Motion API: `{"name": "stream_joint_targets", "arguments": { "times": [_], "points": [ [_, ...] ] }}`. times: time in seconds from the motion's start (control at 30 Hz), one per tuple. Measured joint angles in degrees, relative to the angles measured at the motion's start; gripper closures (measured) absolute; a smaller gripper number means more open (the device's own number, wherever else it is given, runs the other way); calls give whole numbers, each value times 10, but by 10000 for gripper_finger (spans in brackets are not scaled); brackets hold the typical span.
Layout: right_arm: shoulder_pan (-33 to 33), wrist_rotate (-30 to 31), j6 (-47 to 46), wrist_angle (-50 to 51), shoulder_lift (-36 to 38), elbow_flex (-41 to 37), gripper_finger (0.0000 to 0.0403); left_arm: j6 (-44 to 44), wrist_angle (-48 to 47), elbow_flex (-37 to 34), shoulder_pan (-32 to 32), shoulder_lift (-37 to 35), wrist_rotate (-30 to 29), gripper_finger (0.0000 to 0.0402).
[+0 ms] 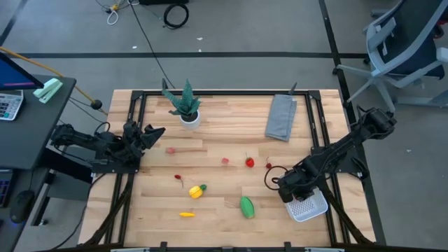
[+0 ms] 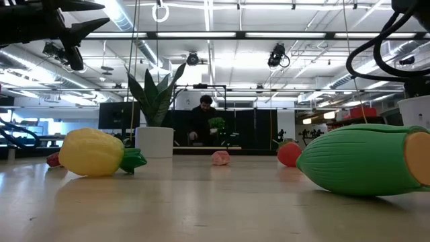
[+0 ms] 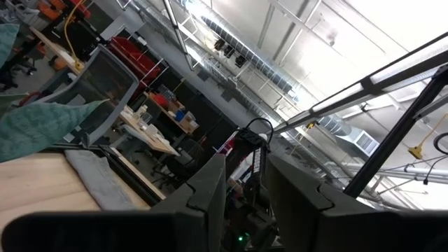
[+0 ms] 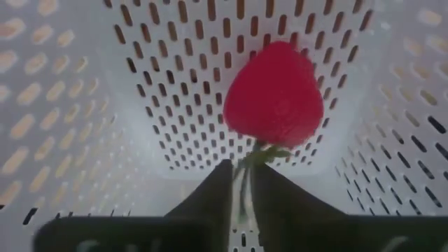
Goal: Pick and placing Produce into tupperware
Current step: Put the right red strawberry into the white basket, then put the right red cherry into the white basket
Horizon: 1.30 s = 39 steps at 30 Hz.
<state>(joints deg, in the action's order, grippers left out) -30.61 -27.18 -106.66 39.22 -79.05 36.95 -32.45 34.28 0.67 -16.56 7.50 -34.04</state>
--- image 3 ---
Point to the overhead frame light bar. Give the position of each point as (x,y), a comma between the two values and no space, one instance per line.
(350,92)

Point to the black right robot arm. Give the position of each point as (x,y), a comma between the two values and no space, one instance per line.
(257,141)

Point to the grey mesh office chair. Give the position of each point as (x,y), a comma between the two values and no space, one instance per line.
(101,80)

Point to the red storage bin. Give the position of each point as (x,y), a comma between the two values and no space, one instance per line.
(134,57)

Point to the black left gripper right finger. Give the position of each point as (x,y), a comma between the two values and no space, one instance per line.
(290,203)

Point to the green snake plant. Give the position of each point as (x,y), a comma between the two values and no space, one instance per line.
(35,129)

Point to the grey folded cloth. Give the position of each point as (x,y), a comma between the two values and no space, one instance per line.
(101,182)

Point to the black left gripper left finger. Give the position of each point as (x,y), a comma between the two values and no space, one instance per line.
(210,196)

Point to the black table edge rail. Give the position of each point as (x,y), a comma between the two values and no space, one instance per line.
(133,175)

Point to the black frame post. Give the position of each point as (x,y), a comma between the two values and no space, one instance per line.
(395,133)

